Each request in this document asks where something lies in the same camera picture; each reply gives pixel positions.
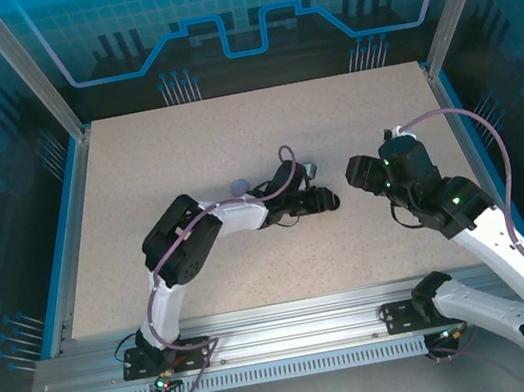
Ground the purple earbud charging case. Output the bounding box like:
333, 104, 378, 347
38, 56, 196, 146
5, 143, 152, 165
228, 176, 252, 198

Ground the small connector board with LEDs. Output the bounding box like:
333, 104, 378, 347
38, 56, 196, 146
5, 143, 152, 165
425, 324, 472, 350
151, 370, 184, 392

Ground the aluminium blue side rail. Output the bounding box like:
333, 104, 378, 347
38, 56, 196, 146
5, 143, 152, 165
421, 49, 524, 288
3, 127, 131, 362

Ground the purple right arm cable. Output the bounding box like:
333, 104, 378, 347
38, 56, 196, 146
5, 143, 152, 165
387, 93, 524, 392

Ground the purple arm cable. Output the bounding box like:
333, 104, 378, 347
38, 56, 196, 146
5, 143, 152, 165
387, 93, 524, 392
110, 143, 337, 392

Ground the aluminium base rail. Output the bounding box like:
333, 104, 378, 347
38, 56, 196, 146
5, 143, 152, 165
28, 258, 524, 392

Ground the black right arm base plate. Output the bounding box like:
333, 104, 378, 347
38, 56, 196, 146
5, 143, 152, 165
380, 289, 473, 338

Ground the slotted grey cable duct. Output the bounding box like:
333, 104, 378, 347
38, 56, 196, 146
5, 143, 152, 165
98, 333, 436, 392

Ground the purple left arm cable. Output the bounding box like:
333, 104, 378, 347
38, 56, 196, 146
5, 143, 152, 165
110, 143, 337, 392

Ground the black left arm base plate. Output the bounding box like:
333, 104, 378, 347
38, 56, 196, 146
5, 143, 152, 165
119, 333, 222, 383

